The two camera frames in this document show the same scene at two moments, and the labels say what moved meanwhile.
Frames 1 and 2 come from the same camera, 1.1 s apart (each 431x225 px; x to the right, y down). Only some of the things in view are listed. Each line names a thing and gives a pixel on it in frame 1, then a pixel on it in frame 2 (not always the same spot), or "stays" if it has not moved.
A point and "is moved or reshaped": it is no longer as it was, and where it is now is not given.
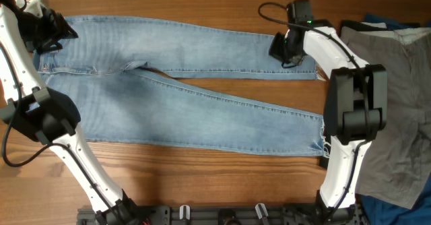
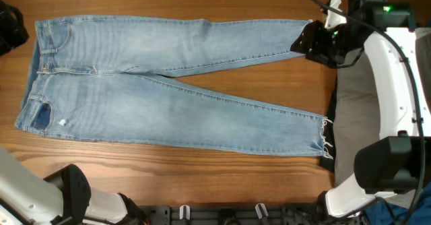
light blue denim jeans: [108, 71] is moved or reshaped
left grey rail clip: [184, 211] stays
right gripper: [274, 51] → [312, 35]
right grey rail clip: [261, 210] stays
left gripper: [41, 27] → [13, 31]
